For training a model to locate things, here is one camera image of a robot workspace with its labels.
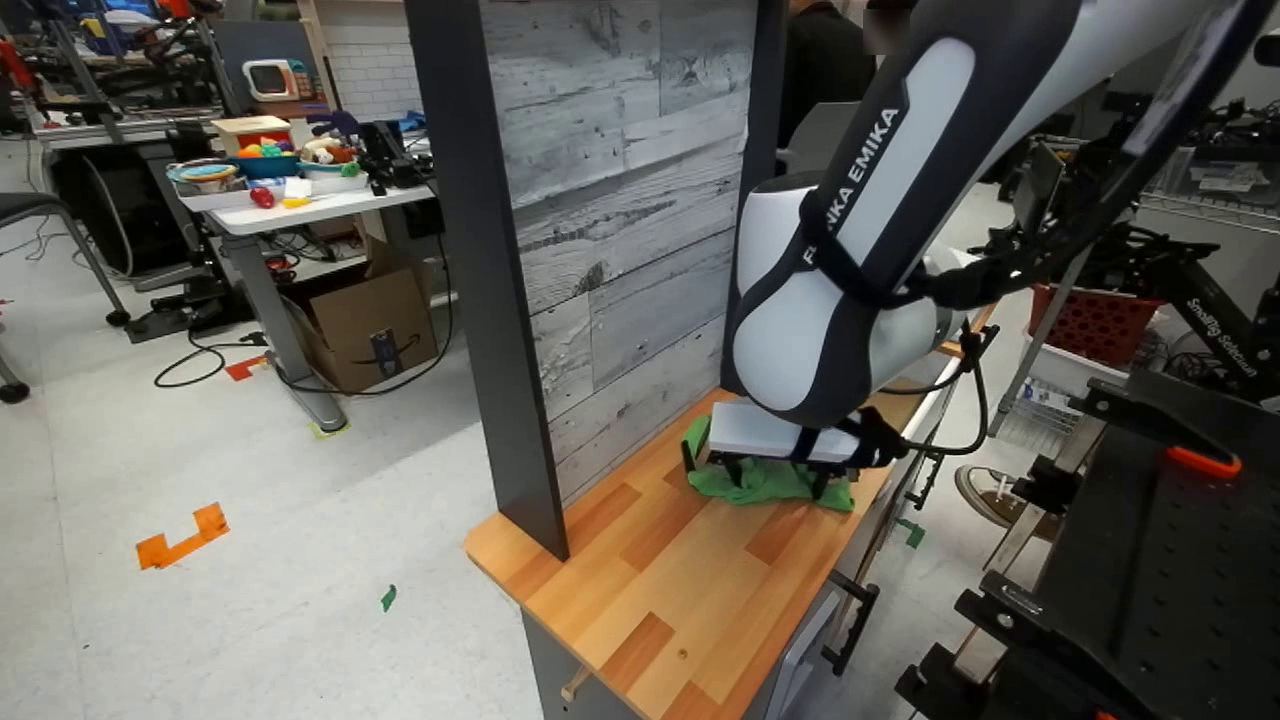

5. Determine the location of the orange floor tape marker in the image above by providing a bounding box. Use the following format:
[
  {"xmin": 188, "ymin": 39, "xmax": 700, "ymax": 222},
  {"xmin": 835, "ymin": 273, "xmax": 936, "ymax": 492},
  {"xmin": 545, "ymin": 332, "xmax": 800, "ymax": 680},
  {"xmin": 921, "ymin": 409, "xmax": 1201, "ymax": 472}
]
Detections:
[{"xmin": 137, "ymin": 503, "xmax": 227, "ymax": 573}]

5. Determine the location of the grey wood-look panel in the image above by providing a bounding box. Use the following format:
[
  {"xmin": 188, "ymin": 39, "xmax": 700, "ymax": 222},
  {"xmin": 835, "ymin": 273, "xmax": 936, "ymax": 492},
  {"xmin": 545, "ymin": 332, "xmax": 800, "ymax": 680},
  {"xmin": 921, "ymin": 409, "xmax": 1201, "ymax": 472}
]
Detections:
[{"xmin": 480, "ymin": 0, "xmax": 755, "ymax": 497}]

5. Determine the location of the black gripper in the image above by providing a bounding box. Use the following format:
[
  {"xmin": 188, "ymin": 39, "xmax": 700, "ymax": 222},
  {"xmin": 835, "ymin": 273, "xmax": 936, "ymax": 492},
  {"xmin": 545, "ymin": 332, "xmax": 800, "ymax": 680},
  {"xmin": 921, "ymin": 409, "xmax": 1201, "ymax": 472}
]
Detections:
[{"xmin": 708, "ymin": 402, "xmax": 908, "ymax": 468}]

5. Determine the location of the red plastic crate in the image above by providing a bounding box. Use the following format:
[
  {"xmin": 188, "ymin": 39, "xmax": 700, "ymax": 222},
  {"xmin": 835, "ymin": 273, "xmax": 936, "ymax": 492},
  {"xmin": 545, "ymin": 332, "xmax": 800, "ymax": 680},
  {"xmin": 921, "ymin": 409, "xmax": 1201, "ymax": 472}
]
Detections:
[{"xmin": 1046, "ymin": 294, "xmax": 1157, "ymax": 370}]

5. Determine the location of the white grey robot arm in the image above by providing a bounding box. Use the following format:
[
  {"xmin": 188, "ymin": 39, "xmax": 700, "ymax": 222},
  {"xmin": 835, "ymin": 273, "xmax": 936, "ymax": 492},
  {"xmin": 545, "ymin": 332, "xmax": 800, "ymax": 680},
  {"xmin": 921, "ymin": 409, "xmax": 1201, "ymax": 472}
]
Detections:
[{"xmin": 708, "ymin": 0, "xmax": 1277, "ymax": 472}]

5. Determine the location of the wooden butcher block counter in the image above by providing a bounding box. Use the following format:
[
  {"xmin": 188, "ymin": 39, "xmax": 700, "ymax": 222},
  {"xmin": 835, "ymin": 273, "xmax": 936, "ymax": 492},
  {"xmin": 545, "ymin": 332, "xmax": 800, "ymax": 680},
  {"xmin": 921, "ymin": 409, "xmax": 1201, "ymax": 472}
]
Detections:
[{"xmin": 466, "ymin": 403, "xmax": 921, "ymax": 720}]

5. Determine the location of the brown cardboard box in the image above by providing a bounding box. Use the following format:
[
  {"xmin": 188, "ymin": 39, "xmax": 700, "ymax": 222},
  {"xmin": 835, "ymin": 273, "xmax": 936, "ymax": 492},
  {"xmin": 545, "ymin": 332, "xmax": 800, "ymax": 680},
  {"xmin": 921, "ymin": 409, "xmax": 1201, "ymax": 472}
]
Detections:
[{"xmin": 290, "ymin": 268, "xmax": 436, "ymax": 391}]

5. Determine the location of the orange black clamp left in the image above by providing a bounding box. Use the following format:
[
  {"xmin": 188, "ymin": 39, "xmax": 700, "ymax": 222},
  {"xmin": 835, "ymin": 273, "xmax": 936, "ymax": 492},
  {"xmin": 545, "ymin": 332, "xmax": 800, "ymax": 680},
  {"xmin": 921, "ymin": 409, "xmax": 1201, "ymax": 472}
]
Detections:
[{"xmin": 1163, "ymin": 446, "xmax": 1245, "ymax": 485}]

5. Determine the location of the black perforated board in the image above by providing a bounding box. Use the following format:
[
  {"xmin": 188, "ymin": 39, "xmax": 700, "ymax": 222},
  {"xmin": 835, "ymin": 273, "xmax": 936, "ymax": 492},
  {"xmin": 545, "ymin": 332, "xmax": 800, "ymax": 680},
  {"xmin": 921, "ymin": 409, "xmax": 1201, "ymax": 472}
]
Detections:
[{"xmin": 890, "ymin": 370, "xmax": 1280, "ymax": 720}]

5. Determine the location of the black drawer handle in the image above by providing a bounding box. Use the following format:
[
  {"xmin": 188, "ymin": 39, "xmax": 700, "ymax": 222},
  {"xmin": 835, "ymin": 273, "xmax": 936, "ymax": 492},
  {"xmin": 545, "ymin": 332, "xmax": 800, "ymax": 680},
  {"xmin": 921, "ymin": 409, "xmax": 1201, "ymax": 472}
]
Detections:
[{"xmin": 820, "ymin": 573, "xmax": 880, "ymax": 676}]

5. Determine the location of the black vertical post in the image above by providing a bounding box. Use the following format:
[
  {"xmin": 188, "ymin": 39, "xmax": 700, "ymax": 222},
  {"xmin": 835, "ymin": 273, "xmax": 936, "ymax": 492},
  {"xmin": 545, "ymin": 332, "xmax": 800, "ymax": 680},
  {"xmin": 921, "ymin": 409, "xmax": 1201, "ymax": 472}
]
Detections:
[{"xmin": 404, "ymin": 0, "xmax": 566, "ymax": 562}]

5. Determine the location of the green towel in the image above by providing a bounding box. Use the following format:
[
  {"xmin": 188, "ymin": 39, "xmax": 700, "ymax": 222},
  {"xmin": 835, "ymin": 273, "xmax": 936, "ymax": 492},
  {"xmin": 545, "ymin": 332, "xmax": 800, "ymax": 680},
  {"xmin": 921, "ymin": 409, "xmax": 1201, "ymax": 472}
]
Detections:
[{"xmin": 680, "ymin": 417, "xmax": 857, "ymax": 516}]

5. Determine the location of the white desk with clutter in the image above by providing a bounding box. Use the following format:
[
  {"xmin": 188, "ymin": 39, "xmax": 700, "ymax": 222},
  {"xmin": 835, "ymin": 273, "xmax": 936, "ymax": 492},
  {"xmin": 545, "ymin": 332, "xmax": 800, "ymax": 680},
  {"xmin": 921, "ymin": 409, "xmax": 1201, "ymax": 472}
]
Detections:
[{"xmin": 163, "ymin": 162, "xmax": 436, "ymax": 432}]

